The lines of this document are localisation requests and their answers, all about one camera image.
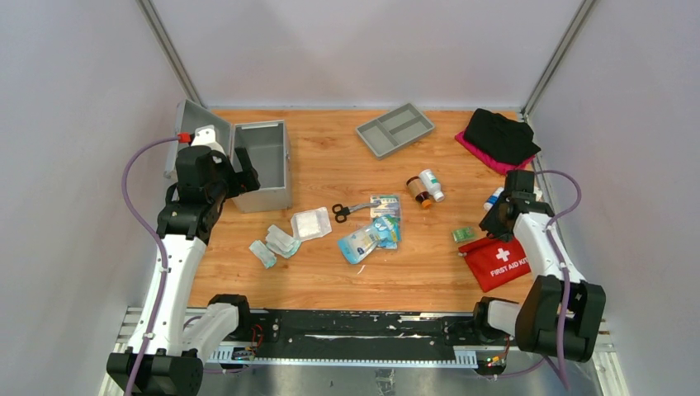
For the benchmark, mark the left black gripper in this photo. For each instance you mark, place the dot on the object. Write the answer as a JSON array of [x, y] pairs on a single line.
[[242, 181]]

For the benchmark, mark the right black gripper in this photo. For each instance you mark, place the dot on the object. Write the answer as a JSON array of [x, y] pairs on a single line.
[[490, 224]]

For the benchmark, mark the red first aid pouch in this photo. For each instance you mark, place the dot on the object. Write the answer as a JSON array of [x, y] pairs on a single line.
[[494, 262]]

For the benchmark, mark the teal white bandage packet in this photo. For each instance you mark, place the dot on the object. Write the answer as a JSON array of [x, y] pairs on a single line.
[[281, 243]]

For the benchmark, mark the white gauze packet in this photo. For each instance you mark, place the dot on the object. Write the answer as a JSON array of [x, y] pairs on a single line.
[[311, 224]]

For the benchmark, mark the small teal bandage packet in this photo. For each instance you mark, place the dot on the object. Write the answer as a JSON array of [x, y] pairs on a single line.
[[263, 254]]

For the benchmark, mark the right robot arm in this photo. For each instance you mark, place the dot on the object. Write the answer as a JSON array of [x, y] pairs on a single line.
[[562, 313]]

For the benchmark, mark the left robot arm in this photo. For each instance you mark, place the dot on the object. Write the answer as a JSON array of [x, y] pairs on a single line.
[[163, 356]]

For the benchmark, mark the white medicine bottle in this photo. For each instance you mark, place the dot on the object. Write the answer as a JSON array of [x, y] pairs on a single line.
[[432, 184]]

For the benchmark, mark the brown medicine bottle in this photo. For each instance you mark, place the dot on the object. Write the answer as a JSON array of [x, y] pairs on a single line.
[[418, 191]]

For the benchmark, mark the blue white small bottle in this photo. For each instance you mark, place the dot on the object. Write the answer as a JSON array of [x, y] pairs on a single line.
[[492, 199]]

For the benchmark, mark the small green packet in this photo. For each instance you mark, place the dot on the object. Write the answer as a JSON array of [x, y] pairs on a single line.
[[464, 235]]

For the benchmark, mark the grey metal case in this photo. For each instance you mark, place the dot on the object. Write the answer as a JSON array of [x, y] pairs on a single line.
[[269, 148]]

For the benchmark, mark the pink folded cloth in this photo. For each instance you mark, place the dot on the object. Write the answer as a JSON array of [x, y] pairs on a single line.
[[499, 167]]

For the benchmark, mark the black folded cloth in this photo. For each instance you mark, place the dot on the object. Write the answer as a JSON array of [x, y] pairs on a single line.
[[501, 139]]

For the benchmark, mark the teal blue sachet pack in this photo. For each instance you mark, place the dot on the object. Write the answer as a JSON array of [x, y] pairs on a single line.
[[388, 228]]

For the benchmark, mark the bandage strip box pack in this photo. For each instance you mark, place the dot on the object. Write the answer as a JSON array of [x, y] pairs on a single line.
[[388, 204]]

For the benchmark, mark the blue cotton pouch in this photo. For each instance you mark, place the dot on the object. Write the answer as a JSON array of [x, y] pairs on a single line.
[[357, 245]]

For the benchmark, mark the grey divider tray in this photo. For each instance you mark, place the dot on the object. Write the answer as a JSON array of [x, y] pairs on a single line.
[[395, 130]]

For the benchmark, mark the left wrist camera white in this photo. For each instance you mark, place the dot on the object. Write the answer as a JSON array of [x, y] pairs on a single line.
[[206, 136]]

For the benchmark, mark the black handled scissors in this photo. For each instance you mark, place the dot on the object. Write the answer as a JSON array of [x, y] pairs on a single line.
[[341, 212]]

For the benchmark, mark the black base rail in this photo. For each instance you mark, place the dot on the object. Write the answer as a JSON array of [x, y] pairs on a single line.
[[362, 338]]

